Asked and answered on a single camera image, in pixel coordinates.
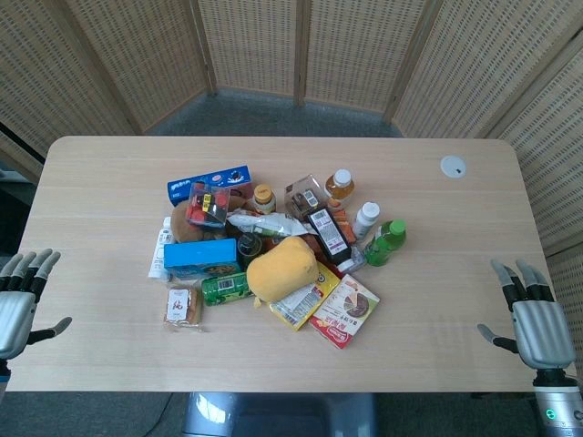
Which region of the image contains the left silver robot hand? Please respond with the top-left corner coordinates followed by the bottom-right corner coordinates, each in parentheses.
top-left (0, 248), bottom-right (73, 361)

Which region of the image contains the clear-wrapped biscuit pack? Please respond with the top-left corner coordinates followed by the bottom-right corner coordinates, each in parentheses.
top-left (162, 283), bottom-right (204, 333)

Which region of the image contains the dark green bottle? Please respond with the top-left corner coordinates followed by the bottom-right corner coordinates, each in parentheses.
top-left (236, 231), bottom-right (265, 273)

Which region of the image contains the yellow plush toy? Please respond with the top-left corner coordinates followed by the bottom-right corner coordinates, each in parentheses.
top-left (245, 236), bottom-right (321, 310)

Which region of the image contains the yellow-lidded jar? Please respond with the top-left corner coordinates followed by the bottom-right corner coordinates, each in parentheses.
top-left (252, 183), bottom-right (278, 215)

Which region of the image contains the orange snack packet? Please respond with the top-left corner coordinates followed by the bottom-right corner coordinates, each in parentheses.
top-left (328, 199), bottom-right (357, 245)

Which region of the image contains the dark sauce bottle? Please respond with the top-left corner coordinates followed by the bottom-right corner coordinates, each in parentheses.
top-left (305, 206), bottom-right (359, 272)

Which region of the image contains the orange juice bottle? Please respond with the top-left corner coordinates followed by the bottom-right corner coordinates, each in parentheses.
top-left (324, 168), bottom-right (355, 204)

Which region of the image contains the clear box with red items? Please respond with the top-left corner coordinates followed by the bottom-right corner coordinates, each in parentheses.
top-left (186, 181), bottom-right (232, 229)

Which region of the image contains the red and white food packet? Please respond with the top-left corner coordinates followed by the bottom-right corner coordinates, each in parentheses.
top-left (308, 273), bottom-right (382, 351)

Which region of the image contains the white table grommet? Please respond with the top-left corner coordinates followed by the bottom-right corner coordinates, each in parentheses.
top-left (439, 155), bottom-right (468, 178)

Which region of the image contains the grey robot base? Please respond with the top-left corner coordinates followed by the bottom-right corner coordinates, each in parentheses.
top-left (180, 391), bottom-right (379, 437)

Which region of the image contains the white tube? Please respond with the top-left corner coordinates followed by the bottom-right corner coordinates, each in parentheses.
top-left (147, 216), bottom-right (174, 282)

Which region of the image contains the white pill bottle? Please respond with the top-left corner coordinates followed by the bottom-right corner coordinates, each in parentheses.
top-left (352, 201), bottom-right (381, 240)

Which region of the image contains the blue Oreo box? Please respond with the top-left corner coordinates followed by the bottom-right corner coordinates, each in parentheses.
top-left (167, 165), bottom-right (255, 206)

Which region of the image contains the yellow snack packet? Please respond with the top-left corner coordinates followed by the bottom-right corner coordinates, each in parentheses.
top-left (268, 260), bottom-right (343, 332)

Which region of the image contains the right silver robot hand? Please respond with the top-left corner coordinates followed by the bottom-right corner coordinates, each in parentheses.
top-left (476, 258), bottom-right (576, 369)

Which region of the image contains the blue snack box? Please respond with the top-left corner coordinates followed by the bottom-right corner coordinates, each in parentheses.
top-left (163, 238), bottom-right (241, 280)

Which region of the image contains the woven folding screen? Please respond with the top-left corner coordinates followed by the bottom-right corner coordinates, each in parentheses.
top-left (0, 0), bottom-right (583, 274)

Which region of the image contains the green drink bottle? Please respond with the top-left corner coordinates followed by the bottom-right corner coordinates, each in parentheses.
top-left (363, 218), bottom-right (407, 268)

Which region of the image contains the white and green snack bag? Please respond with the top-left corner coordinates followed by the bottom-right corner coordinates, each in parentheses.
top-left (226, 211), bottom-right (315, 239)

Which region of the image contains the clear box with brown item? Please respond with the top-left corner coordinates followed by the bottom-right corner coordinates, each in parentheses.
top-left (284, 172), bottom-right (330, 221)

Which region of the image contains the brown plush toy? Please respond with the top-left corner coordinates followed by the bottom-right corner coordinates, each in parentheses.
top-left (170, 199), bottom-right (229, 243)

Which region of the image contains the green can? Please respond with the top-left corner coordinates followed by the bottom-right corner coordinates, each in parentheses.
top-left (200, 271), bottom-right (254, 307)

